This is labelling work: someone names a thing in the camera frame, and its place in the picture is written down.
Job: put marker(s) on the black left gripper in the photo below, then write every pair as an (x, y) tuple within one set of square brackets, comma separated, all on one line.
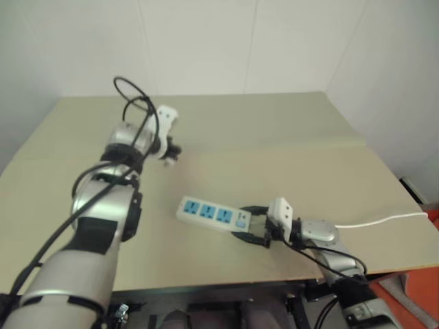
[(173, 148)]

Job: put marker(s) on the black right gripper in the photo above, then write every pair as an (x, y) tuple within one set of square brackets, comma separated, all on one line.
[(274, 234)]

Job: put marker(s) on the white charger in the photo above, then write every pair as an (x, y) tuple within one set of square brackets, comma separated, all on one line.
[(168, 162)]

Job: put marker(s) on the white power strip blue sockets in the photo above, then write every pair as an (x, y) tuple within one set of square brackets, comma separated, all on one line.
[(205, 210)]

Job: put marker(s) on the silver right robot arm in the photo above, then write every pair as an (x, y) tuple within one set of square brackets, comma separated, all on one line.
[(320, 231)]

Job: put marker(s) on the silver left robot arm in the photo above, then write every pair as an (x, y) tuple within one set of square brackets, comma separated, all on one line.
[(85, 274)]

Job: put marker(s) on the dark rounded shape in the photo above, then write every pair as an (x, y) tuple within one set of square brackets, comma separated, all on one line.
[(175, 320)]

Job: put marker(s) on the silver metal clamp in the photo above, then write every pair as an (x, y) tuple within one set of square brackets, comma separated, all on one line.
[(121, 310)]

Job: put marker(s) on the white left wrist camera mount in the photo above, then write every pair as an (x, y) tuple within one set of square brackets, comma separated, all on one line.
[(164, 120)]

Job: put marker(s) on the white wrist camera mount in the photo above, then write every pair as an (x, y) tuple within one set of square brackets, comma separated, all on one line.
[(281, 210), (164, 120)]

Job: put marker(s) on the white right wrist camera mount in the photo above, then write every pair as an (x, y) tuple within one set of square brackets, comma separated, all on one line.
[(281, 210)]

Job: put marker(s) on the black metal table frame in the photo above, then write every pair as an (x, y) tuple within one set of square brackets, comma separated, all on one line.
[(219, 291)]

